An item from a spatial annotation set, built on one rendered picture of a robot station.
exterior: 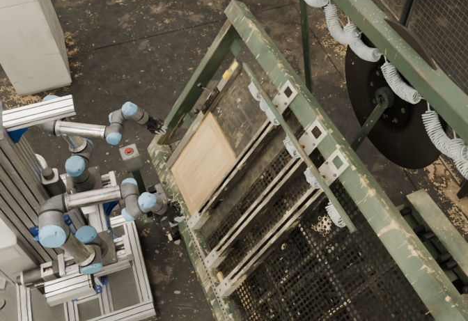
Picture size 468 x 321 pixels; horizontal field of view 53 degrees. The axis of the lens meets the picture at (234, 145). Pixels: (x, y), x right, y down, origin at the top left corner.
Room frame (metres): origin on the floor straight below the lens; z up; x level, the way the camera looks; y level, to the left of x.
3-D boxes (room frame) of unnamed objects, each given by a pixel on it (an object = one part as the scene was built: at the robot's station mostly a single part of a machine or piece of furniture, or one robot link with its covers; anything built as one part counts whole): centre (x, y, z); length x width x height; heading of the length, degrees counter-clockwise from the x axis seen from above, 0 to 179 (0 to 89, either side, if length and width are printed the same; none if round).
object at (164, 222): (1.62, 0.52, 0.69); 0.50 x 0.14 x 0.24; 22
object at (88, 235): (1.19, 0.84, 1.20); 0.13 x 0.12 x 0.14; 15
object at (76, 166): (1.68, 0.99, 1.20); 0.13 x 0.12 x 0.14; 175
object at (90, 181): (1.67, 0.99, 1.09); 0.15 x 0.15 x 0.10
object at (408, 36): (1.61, -0.78, 1.85); 0.80 x 0.06 x 0.80; 22
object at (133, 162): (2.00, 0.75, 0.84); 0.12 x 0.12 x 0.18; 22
